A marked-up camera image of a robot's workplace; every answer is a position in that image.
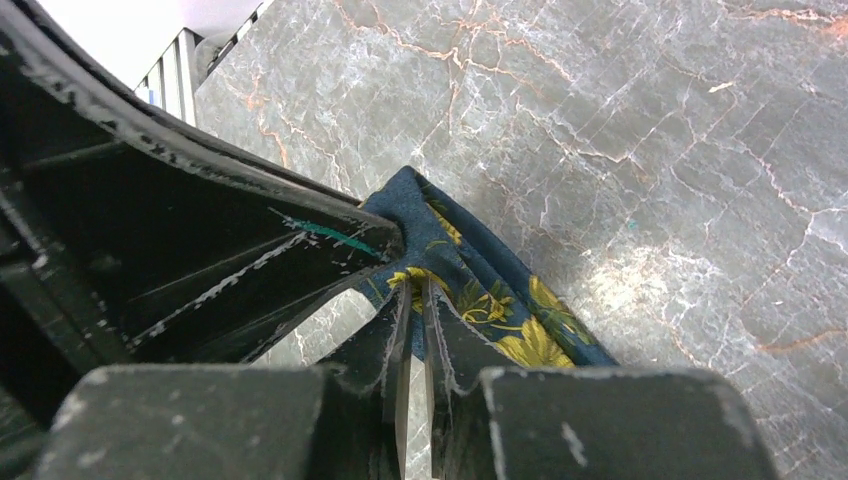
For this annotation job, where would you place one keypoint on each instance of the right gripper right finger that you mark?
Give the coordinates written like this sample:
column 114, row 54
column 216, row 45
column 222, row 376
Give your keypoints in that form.
column 455, row 355

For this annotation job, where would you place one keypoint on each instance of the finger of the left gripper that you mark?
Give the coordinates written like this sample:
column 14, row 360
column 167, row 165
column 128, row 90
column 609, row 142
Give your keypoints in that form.
column 129, row 236

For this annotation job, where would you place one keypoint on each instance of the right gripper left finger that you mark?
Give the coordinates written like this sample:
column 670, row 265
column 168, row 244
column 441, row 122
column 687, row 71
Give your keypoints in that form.
column 363, row 424

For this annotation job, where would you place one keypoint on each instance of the navy yellow floral tie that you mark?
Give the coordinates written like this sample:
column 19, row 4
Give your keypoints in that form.
column 488, row 285

